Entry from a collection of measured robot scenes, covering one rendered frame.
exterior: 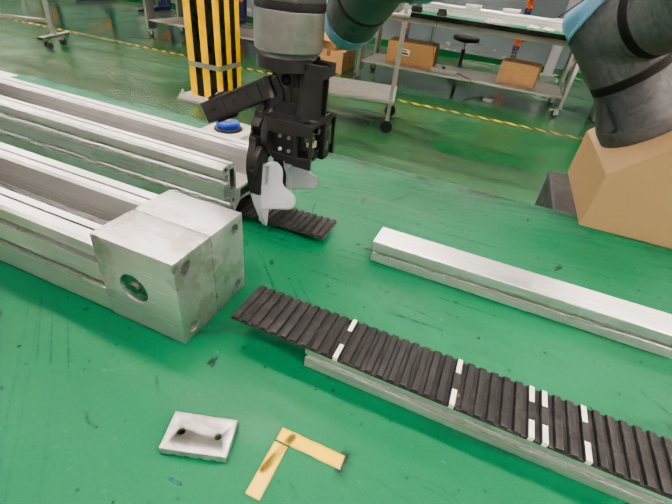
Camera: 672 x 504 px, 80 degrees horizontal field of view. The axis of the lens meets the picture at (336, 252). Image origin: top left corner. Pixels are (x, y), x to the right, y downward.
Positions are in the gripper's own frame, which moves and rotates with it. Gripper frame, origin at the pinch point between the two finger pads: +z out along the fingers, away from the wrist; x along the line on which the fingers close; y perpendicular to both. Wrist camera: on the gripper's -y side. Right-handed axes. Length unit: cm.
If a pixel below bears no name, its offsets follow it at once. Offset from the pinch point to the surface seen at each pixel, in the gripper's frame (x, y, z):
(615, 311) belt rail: -1.1, 43.7, -0.9
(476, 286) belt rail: -2.1, 29.3, 0.8
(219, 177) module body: -5.0, -4.6, -5.2
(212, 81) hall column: 250, -203, 61
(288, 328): -20.6, 13.8, -1.5
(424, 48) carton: 469, -72, 38
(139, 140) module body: -4.0, -18.2, -6.5
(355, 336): -18.4, 19.5, -1.3
